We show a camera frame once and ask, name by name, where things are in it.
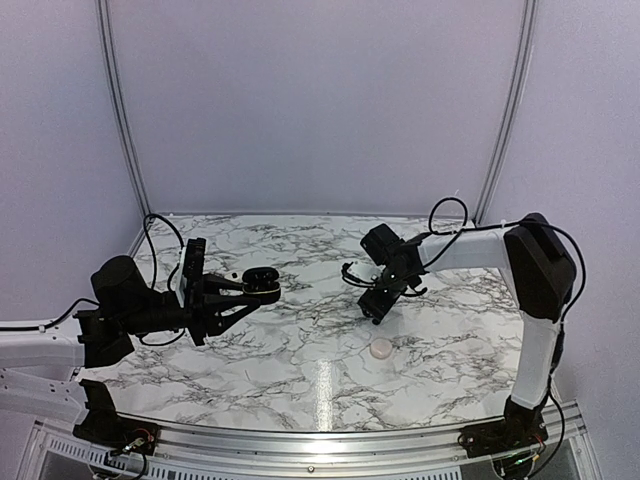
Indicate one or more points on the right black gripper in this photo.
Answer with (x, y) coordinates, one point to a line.
(376, 307)

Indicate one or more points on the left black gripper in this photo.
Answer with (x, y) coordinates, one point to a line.
(202, 311)

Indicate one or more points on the black earbud charging case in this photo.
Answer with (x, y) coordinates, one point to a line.
(262, 283)

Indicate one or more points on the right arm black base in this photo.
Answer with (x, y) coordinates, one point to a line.
(519, 427)

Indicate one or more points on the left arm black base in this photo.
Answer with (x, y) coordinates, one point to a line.
(103, 425)

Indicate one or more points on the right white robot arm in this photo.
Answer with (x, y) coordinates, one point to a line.
(529, 252)

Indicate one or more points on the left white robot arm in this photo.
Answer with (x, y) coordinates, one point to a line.
(55, 344)

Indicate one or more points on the pink round earbud case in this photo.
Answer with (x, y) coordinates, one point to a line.
(381, 348)

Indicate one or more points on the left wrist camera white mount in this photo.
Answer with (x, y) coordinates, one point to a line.
(190, 269)

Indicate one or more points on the aluminium front rail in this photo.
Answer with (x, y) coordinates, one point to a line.
(453, 451)

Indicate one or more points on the left aluminium corner post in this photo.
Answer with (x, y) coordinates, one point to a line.
(117, 97)

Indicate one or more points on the aluminium corner post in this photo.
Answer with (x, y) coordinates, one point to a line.
(117, 97)
(513, 101)

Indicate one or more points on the right aluminium corner post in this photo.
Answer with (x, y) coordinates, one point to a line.
(513, 101)

